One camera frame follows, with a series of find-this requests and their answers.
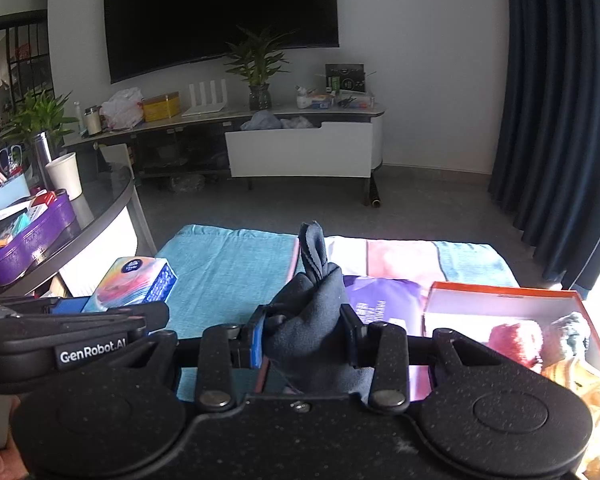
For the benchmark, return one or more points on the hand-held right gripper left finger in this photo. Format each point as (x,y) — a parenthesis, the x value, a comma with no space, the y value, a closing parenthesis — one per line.
(257,345)

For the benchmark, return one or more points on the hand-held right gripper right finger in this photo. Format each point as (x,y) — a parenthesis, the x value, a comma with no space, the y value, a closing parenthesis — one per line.
(351,340)

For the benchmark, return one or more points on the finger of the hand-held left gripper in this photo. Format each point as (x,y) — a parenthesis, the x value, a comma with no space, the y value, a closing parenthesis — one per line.
(157,317)
(72,306)

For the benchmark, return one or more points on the dark navy cloth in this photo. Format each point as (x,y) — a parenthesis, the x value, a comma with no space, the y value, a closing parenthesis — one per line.
(310,320)

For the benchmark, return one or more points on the colourful cardboard box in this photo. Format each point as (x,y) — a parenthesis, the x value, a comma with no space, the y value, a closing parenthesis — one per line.
(130,280)

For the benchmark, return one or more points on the white orange cardboard box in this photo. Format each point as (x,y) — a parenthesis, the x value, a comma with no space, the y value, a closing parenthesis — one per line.
(460,315)

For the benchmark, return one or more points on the pink fluffy sock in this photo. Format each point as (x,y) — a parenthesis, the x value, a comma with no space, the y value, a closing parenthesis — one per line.
(515,340)

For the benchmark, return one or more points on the blue fluffy sock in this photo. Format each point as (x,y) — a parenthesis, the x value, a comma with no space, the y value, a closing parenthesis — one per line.
(570,332)

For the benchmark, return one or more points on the yellow cloth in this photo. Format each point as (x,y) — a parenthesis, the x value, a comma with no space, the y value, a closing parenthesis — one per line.
(575,377)

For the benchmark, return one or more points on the purple tissue pack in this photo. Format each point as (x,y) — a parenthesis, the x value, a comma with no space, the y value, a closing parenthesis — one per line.
(385,305)

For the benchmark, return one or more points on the purple tin tray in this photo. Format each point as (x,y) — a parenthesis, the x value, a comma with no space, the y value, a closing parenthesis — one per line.
(35,240)

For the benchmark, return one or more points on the teal blanket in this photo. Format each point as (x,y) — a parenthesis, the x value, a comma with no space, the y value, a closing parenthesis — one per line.
(230,260)

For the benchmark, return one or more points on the grey white coffee table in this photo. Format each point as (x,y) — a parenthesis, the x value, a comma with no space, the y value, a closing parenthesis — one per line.
(105,205)

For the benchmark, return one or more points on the red white small box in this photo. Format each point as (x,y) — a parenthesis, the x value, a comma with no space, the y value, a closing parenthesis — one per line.
(42,202)

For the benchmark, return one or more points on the light blue organizer box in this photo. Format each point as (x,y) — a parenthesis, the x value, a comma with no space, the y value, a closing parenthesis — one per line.
(5,200)

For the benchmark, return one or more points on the white paper cup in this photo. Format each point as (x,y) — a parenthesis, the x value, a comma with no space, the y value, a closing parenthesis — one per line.
(65,175)

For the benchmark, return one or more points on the black roll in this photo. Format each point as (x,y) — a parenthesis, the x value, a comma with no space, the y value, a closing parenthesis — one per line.
(372,192)

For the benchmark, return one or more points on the steel bottle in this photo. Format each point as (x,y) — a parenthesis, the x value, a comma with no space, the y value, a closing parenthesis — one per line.
(42,147)

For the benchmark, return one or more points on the glass jar with lid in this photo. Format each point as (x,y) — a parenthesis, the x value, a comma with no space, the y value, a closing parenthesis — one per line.
(93,122)

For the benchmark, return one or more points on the white television cabinet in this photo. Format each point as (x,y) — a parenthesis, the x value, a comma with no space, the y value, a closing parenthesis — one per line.
(300,152)

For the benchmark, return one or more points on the bamboo plant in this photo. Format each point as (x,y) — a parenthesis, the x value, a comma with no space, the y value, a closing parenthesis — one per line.
(35,115)

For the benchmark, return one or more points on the white plastic bag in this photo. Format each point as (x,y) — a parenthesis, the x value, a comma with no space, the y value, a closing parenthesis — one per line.
(122,110)

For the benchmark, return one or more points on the yellow tin box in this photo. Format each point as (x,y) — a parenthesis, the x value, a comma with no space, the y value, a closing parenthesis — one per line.
(161,109)

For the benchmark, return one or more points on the white router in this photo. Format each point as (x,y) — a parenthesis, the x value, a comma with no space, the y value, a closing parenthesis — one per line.
(205,110)

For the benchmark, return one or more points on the grey cloth pile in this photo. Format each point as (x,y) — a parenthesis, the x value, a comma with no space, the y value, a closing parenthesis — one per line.
(262,120)

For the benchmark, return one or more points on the blue white packet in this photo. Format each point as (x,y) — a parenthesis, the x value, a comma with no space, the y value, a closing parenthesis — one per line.
(321,101)

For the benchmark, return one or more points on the potted plant in glass vase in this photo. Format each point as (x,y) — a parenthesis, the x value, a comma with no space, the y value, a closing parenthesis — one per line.
(260,97)

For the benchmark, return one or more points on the black framed glass door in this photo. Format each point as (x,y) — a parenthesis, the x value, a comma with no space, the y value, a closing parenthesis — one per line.
(30,60)

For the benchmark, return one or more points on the black printed box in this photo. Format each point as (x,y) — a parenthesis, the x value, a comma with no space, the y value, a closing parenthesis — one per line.
(345,77)

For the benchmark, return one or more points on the dark blue curtain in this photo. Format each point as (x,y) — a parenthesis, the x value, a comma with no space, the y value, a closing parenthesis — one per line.
(555,110)

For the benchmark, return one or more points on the black television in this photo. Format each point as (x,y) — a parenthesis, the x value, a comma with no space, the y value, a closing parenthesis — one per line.
(220,10)

